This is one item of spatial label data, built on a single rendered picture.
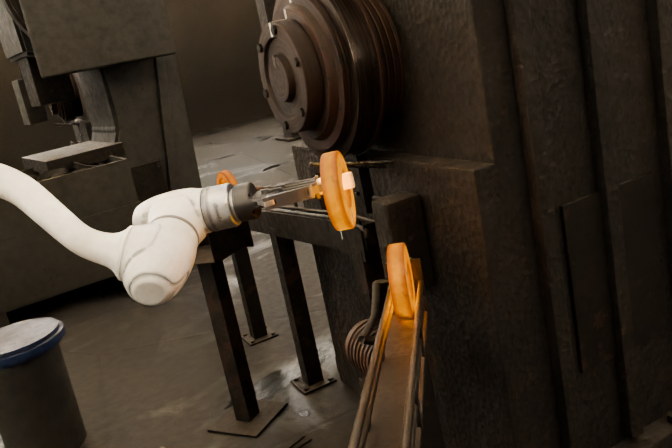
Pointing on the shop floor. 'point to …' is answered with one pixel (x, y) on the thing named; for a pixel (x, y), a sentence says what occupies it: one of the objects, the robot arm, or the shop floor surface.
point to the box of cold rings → (91, 180)
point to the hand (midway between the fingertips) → (335, 182)
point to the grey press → (98, 56)
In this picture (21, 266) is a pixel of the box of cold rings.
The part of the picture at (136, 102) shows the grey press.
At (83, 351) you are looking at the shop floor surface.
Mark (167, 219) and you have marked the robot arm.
